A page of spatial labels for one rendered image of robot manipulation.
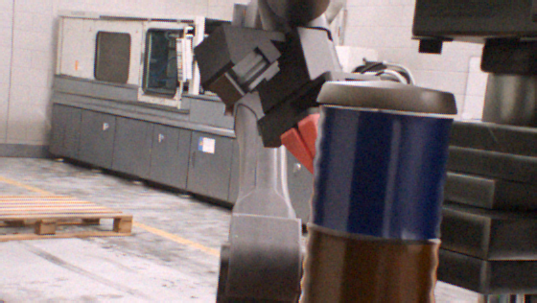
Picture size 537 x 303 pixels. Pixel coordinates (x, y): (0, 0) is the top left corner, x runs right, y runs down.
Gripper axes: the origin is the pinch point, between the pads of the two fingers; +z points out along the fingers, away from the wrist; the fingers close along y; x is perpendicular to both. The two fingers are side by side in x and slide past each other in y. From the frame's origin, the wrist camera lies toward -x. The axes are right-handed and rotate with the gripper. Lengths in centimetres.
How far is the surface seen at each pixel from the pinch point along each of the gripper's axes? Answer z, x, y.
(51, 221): -196, 274, -517
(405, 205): 17, -40, 40
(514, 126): 8.1, -17.7, 29.0
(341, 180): 16, -41, 39
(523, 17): 3.6, -18.3, 31.7
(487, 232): 13.3, -21.3, 28.2
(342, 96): 14, -41, 40
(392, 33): -394, 684, -525
